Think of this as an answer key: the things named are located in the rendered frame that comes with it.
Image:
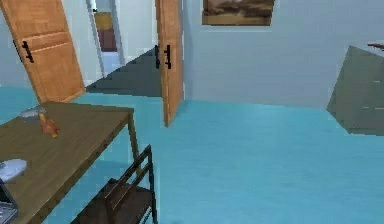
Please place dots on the orange wooden room door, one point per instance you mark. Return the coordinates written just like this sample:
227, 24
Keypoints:
171, 60
46, 50

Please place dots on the dark wooden chair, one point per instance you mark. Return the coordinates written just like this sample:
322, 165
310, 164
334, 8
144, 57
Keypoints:
126, 196

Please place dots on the brown wooden table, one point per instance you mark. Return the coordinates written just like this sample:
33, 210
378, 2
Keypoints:
66, 146

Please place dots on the orange red bottle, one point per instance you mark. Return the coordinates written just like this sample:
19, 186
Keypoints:
49, 126

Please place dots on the grey round bowl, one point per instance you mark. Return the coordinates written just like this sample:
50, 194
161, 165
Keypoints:
30, 113

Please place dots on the grey green cabinet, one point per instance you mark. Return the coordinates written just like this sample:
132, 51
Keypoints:
361, 93

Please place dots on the pale grey round plate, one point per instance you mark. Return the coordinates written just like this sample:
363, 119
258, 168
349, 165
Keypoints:
11, 169

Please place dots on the dark flat object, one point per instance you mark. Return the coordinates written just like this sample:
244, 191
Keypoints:
377, 45

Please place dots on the grey laptop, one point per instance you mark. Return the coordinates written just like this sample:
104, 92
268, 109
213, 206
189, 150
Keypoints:
6, 206

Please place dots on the brown framed wall picture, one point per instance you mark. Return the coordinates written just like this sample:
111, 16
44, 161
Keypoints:
237, 11

